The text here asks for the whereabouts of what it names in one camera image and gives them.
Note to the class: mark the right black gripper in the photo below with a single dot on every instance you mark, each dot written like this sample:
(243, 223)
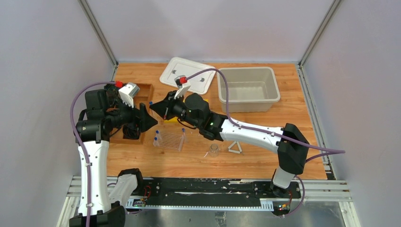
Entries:
(164, 108)

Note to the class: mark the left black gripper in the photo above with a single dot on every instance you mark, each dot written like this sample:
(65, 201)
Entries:
(138, 117)

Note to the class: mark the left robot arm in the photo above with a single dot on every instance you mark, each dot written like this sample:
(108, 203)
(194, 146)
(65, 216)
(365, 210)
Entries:
(104, 112)

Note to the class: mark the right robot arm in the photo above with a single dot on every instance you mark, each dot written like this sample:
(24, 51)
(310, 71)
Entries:
(288, 143)

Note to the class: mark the yellow test tube rack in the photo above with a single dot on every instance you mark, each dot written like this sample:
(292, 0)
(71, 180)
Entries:
(170, 119)

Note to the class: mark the wooden compartment tray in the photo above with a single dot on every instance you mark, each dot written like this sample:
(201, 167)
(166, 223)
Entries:
(144, 95)

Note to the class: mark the clear well plate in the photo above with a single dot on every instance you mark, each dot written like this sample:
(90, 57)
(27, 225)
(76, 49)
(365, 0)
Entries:
(171, 140)

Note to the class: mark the white plastic bin lid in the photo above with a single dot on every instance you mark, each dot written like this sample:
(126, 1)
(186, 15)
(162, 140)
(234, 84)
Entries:
(184, 67)

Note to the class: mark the small clear glass jar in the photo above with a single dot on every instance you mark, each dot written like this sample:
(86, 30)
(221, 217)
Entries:
(214, 150)

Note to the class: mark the white clay triangle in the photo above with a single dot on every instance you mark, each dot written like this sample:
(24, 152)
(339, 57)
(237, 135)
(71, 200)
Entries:
(235, 147)

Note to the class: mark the beige plastic bin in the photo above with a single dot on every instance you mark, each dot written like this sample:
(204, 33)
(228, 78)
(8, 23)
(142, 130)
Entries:
(250, 89)

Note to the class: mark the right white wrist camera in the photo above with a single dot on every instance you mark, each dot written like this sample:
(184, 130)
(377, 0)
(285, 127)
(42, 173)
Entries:
(183, 86)

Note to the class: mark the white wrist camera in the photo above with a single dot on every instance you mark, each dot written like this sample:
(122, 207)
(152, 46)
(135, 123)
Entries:
(128, 92)
(183, 86)

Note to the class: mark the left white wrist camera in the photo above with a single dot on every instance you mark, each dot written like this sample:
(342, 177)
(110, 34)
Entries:
(128, 92)

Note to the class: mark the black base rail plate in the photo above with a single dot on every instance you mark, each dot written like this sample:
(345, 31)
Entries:
(212, 194)

